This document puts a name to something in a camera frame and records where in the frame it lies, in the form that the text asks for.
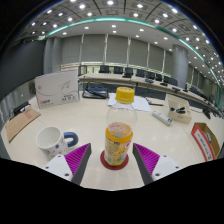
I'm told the row of black chairs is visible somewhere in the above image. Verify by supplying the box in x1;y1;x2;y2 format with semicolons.
98;64;214;101

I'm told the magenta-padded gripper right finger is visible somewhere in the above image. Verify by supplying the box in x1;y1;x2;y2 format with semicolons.
132;142;183;186

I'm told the white power strip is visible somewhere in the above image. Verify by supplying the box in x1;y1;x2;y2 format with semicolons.
151;110;174;127

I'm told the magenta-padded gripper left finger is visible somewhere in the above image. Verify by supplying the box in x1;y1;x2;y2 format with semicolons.
42;142;93;186

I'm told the small black device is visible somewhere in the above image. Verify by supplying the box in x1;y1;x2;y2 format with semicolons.
12;100;32;118

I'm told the open white box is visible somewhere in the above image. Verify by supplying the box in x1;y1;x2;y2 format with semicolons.
163;94;193;125

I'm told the white sheet of paper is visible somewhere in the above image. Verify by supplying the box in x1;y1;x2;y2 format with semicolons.
107;92;153;113

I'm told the flat round red coaster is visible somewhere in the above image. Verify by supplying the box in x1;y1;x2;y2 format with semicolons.
99;149;130;171

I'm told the yellow-capped orange-label drink bottle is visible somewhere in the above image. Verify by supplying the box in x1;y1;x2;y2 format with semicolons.
103;86;138;167

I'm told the long curved conference desk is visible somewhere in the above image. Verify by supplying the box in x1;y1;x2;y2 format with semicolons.
78;72;224;118

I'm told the group of ceiling lights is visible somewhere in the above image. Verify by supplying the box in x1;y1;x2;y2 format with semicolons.
26;0;224;78

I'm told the white mug with blue handle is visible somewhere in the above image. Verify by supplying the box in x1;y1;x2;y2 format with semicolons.
35;125;80;161

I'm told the white paper ream box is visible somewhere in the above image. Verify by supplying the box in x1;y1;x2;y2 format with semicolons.
34;69;81;110

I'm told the red and white carton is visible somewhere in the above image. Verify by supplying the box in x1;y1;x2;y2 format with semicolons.
190;122;222;163

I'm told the flat brown cardboard envelope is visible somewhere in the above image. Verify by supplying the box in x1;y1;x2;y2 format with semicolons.
4;107;42;143

